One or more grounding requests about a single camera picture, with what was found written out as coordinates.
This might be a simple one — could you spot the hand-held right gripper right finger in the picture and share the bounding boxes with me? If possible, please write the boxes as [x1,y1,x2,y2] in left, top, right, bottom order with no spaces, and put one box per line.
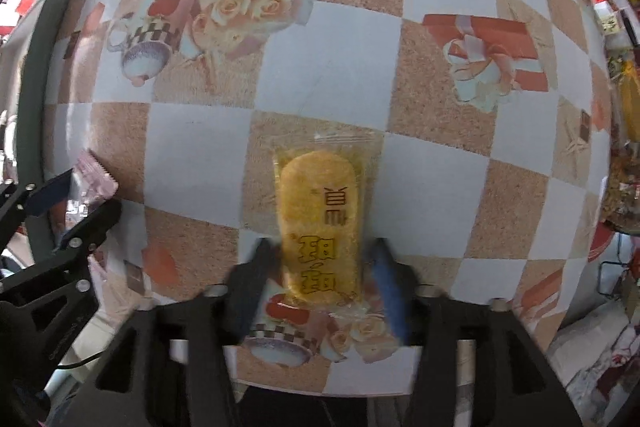
[369,236,585,427]

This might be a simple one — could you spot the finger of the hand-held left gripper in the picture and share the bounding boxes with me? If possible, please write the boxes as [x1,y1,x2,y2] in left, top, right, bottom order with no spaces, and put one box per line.
[0,167,77,238]
[0,199,124,289]

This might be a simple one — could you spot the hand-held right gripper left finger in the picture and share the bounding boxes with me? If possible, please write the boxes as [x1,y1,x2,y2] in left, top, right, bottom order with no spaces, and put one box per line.
[65,236,277,427]

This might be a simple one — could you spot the long pink snack packet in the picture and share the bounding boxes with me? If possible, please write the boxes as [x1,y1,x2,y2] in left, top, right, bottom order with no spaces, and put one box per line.
[70,149,120,208]

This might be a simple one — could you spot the yellow rice cracker packet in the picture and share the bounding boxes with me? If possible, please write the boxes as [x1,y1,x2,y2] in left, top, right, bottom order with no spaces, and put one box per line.
[272,131,382,309]

